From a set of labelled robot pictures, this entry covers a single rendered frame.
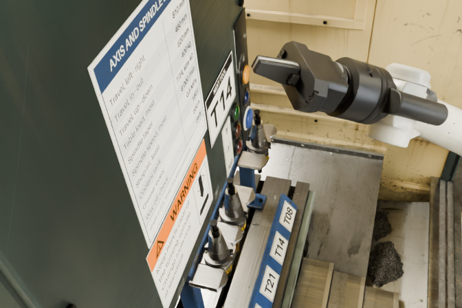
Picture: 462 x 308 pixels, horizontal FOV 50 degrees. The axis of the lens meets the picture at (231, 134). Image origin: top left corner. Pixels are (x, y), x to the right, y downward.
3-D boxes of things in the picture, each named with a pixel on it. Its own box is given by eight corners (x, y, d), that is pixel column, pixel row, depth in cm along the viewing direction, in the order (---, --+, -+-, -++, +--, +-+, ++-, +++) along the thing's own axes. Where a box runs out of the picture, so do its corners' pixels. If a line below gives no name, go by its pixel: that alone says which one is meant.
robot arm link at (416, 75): (391, 60, 73) (383, 64, 87) (372, 118, 75) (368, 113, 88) (436, 73, 72) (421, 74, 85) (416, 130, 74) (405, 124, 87)
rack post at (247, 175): (267, 196, 153) (264, 127, 133) (262, 210, 150) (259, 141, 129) (236, 190, 156) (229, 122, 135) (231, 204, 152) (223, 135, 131)
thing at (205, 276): (230, 271, 101) (230, 269, 101) (223, 294, 98) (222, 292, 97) (199, 263, 103) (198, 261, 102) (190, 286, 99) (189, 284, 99)
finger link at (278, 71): (260, 53, 64) (299, 64, 67) (249, 73, 66) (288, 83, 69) (264, 60, 63) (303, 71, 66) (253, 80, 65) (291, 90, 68)
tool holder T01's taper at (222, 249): (209, 241, 105) (205, 223, 100) (229, 243, 104) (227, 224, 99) (205, 260, 102) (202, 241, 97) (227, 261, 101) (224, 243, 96)
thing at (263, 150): (252, 137, 130) (251, 130, 128) (273, 143, 128) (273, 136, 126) (243, 153, 126) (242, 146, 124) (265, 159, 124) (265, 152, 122)
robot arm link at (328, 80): (295, 23, 70) (359, 44, 75) (264, 76, 75) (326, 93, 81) (328, 74, 61) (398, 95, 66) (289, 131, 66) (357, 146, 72)
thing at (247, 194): (258, 190, 116) (258, 188, 115) (251, 207, 112) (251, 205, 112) (229, 184, 118) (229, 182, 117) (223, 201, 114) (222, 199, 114)
